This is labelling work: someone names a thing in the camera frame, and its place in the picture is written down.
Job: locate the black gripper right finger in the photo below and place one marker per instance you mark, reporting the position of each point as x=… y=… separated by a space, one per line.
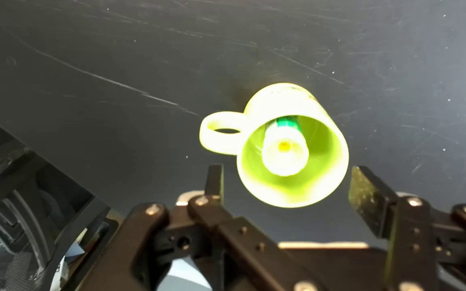
x=405 y=232

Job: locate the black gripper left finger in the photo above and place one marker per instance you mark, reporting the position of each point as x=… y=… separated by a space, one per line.
x=222 y=244

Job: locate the green yellow glue bottle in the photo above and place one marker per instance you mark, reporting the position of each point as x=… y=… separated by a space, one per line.
x=285 y=148

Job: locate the black mesh office chair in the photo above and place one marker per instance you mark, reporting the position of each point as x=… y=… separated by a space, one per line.
x=39 y=216

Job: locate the yellow-green plastic mug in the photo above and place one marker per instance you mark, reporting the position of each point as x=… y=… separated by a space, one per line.
x=319 y=163

